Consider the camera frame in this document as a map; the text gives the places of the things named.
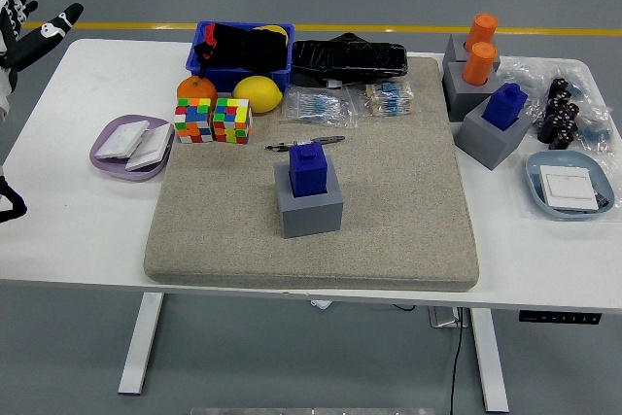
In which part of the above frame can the red item in bin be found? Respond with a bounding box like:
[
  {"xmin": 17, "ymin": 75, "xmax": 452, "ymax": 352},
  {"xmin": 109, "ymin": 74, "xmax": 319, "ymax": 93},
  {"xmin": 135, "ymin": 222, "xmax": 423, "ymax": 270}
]
[{"xmin": 199, "ymin": 24, "xmax": 218, "ymax": 65}]

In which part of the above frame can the orange fruit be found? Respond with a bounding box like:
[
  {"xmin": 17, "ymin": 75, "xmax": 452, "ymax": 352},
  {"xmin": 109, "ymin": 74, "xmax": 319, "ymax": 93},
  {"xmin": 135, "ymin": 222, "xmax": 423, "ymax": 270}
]
[{"xmin": 176, "ymin": 75, "xmax": 219, "ymax": 101}]

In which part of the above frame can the white box under table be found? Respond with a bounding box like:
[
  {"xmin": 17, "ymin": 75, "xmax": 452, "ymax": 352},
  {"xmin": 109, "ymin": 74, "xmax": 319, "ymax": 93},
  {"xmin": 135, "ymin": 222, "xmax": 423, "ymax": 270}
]
[{"xmin": 427, "ymin": 306, "xmax": 470, "ymax": 329}]

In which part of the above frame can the white table leg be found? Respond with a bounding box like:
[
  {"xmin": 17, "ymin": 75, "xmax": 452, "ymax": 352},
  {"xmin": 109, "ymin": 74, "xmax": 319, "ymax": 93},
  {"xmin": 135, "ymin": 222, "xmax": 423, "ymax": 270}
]
[
  {"xmin": 118, "ymin": 292, "xmax": 165, "ymax": 396},
  {"xmin": 468, "ymin": 307, "xmax": 510, "ymax": 413}
]

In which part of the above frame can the orange cylinder seal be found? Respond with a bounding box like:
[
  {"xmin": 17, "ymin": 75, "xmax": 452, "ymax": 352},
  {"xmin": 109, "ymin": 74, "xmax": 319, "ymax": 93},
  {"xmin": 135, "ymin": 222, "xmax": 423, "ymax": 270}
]
[
  {"xmin": 461, "ymin": 41, "xmax": 499, "ymax": 86},
  {"xmin": 465, "ymin": 13, "xmax": 500, "ymax": 52}
]

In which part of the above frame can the blue square seal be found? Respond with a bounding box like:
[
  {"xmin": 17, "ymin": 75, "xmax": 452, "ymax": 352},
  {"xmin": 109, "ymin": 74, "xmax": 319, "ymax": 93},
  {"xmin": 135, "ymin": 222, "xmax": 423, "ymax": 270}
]
[
  {"xmin": 289, "ymin": 141, "xmax": 330, "ymax": 197},
  {"xmin": 480, "ymin": 82, "xmax": 529, "ymax": 132}
]

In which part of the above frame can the yellow item in bin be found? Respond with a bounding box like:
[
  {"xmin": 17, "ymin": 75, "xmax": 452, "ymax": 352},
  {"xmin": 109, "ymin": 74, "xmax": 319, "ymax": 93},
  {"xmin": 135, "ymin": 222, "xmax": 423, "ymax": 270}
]
[{"xmin": 253, "ymin": 24, "xmax": 288, "ymax": 40}]

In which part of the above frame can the grey-brown mat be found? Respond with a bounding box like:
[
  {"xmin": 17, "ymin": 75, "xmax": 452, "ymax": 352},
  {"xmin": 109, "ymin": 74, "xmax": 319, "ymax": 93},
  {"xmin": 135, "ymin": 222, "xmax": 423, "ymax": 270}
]
[{"xmin": 143, "ymin": 55, "xmax": 481, "ymax": 294}]

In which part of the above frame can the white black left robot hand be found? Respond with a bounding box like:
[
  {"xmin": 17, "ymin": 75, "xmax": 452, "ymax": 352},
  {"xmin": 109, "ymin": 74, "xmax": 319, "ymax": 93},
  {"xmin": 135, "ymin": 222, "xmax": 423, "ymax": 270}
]
[{"xmin": 0, "ymin": 0, "xmax": 85, "ymax": 124}]

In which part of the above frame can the blue plastic bin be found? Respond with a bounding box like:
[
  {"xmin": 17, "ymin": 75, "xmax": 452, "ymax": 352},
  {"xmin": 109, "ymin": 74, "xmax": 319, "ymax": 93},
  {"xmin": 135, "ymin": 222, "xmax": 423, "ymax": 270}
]
[{"xmin": 185, "ymin": 20, "xmax": 296, "ymax": 94}]

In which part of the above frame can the clear bag of blue parts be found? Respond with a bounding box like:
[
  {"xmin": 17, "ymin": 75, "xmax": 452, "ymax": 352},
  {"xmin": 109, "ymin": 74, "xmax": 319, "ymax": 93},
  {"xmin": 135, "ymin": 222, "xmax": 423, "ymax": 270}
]
[{"xmin": 498, "ymin": 55, "xmax": 614, "ymax": 154}]

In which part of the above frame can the grey seal holder block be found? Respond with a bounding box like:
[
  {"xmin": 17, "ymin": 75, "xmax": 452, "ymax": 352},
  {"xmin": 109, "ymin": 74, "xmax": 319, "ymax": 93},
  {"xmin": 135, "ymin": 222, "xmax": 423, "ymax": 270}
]
[
  {"xmin": 454, "ymin": 93, "xmax": 534, "ymax": 172},
  {"xmin": 442, "ymin": 33, "xmax": 501, "ymax": 71},
  {"xmin": 273, "ymin": 159, "xmax": 345, "ymax": 240},
  {"xmin": 440, "ymin": 60, "xmax": 501, "ymax": 122}
]

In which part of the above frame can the black table control panel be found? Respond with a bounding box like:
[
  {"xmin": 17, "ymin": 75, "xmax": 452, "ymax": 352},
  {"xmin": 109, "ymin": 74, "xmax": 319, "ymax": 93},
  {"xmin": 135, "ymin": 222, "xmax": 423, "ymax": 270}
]
[{"xmin": 517, "ymin": 310, "xmax": 603, "ymax": 327}]

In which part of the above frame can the black cloth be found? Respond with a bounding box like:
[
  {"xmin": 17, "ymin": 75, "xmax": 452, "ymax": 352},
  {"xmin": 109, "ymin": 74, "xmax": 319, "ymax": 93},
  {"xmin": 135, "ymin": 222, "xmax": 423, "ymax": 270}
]
[{"xmin": 192, "ymin": 22, "xmax": 289, "ymax": 71}]

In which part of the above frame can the blue-grey tray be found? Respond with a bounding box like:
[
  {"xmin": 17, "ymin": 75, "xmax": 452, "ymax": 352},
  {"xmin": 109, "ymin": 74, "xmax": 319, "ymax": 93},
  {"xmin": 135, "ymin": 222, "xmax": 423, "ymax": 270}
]
[{"xmin": 525, "ymin": 150, "xmax": 615, "ymax": 222}]

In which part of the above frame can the black pen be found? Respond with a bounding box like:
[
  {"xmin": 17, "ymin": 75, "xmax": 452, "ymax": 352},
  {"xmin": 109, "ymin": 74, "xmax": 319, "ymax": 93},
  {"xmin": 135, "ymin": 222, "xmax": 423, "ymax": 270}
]
[{"xmin": 264, "ymin": 135, "xmax": 346, "ymax": 153}]

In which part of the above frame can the black capacitors bundle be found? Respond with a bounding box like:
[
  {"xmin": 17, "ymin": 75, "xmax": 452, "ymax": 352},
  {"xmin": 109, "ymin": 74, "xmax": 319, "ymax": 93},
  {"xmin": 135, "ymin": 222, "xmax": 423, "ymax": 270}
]
[{"xmin": 536, "ymin": 77, "xmax": 581, "ymax": 151}]

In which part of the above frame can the black wrapped long object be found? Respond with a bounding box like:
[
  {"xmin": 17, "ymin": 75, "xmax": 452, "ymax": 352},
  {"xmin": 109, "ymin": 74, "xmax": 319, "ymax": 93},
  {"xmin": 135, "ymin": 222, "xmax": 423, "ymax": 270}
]
[{"xmin": 290, "ymin": 32, "xmax": 408, "ymax": 88}]

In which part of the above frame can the black power cable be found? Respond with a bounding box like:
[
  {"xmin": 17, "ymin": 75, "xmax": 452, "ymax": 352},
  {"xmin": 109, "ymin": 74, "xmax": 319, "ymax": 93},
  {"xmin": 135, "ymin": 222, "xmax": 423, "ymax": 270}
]
[{"xmin": 447, "ymin": 307, "xmax": 467, "ymax": 415}]

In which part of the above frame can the clear bag of resistors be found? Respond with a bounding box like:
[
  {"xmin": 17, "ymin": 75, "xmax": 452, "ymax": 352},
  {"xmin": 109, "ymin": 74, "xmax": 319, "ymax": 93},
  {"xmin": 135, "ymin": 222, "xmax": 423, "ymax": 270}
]
[
  {"xmin": 280, "ymin": 86, "xmax": 360, "ymax": 130},
  {"xmin": 357, "ymin": 79, "xmax": 418, "ymax": 120}
]

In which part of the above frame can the white switch panel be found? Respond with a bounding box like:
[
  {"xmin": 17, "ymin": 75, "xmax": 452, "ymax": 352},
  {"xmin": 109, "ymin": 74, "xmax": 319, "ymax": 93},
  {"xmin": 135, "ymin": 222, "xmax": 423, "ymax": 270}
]
[
  {"xmin": 94, "ymin": 121, "xmax": 151, "ymax": 161},
  {"xmin": 538, "ymin": 164, "xmax": 599, "ymax": 212},
  {"xmin": 124, "ymin": 123, "xmax": 175, "ymax": 173}
]

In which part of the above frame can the colourful puzzle cube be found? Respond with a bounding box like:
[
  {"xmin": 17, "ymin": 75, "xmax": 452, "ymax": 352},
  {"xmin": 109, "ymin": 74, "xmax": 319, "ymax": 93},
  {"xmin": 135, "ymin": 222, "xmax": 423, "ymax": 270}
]
[
  {"xmin": 173, "ymin": 97, "xmax": 215, "ymax": 145},
  {"xmin": 211, "ymin": 97, "xmax": 254, "ymax": 145}
]

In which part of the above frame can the yellow lemon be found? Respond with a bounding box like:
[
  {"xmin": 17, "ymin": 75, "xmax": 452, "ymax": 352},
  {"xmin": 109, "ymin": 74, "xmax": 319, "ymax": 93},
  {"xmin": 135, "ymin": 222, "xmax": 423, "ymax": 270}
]
[{"xmin": 231, "ymin": 75, "xmax": 284, "ymax": 114}]

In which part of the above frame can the purple tray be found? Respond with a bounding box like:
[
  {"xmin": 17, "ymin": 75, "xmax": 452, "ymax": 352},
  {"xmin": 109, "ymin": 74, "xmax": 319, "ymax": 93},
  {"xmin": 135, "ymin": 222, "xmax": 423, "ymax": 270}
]
[{"xmin": 89, "ymin": 114, "xmax": 176, "ymax": 184}]

